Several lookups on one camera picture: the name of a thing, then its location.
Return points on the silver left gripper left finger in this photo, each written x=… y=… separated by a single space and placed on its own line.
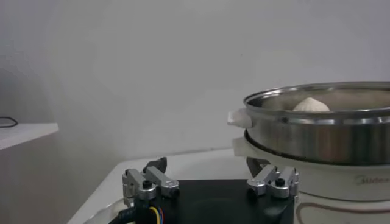
x=138 y=181

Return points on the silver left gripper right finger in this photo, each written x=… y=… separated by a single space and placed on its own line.
x=269 y=179

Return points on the white steamed baozi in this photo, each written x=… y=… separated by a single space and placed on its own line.
x=310 y=105

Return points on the stainless steel steamer basket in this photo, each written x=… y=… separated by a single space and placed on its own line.
x=320 y=140

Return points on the white electric cooker pot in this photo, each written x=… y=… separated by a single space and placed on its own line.
x=335 y=188

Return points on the white side table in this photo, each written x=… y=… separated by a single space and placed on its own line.
x=27 y=134

